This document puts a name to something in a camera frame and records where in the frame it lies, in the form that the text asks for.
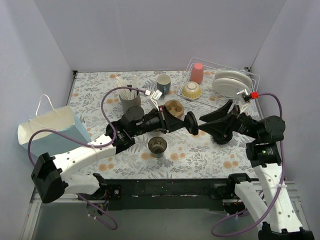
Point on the grey straw holder cup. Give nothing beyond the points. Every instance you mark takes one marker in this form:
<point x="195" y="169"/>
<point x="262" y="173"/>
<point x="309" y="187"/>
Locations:
<point x="126" y="104"/>

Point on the blue ceramic mug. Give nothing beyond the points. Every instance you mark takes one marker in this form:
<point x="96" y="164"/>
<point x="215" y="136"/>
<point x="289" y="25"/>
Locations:
<point x="163" y="82"/>

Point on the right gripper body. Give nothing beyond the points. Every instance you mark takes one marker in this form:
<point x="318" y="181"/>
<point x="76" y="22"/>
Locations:
<point x="235" y="122"/>

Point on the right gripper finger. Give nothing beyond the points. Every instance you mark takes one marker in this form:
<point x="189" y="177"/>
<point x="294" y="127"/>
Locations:
<point x="221" y="113"/>
<point x="216" y="129"/>

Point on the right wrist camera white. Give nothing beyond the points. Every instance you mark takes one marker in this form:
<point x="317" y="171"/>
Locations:
<point x="244" y="100"/>

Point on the white plate back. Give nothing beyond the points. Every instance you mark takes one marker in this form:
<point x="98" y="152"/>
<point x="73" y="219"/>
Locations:
<point x="236" y="75"/>

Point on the brown cardboard cup carrier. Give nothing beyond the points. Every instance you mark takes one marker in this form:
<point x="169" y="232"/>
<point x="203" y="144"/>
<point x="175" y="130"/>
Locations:
<point x="175" y="108"/>

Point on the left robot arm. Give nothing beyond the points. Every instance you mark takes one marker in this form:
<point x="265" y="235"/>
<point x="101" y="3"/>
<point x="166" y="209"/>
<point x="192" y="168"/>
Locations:
<point x="54" y="176"/>

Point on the pink plastic cup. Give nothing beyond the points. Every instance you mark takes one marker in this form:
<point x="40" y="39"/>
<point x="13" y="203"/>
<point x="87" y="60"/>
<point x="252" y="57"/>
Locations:
<point x="197" y="73"/>

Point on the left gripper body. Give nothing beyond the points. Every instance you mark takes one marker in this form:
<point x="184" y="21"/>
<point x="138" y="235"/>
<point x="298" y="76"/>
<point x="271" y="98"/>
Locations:
<point x="164" y="119"/>

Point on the white wire dish rack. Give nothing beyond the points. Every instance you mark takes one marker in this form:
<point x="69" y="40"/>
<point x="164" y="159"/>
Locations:
<point x="210" y="98"/>

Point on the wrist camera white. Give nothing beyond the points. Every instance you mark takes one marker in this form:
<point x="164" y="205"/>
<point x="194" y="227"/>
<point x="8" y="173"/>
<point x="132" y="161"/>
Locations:
<point x="244" y="100"/>
<point x="154" y="97"/>

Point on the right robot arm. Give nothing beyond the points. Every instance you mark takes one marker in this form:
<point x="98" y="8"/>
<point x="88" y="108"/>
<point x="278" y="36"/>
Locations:
<point x="273" y="214"/>

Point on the black coffee cup lid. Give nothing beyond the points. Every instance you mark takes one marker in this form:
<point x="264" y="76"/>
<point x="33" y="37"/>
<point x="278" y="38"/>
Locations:
<point x="191" y="124"/>

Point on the white blue paper bag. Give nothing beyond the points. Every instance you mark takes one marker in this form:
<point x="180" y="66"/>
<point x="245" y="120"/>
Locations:
<point x="62" y="120"/>

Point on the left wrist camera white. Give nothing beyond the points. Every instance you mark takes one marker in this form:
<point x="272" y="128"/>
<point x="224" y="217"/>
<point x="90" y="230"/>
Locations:
<point x="154" y="97"/>

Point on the dark takeout coffee cup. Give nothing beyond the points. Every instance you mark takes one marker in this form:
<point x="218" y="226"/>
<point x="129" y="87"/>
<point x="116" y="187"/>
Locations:
<point x="157" y="146"/>

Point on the yellow patterned bowl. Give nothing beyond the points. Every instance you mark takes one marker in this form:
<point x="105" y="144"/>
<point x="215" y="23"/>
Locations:
<point x="191" y="90"/>

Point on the white plate front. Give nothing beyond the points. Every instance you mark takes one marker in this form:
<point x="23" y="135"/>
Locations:
<point x="229" y="87"/>

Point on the white plate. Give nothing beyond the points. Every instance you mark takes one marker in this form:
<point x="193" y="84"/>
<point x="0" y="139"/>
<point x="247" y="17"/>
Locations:
<point x="229" y="87"/>
<point x="236" y="75"/>

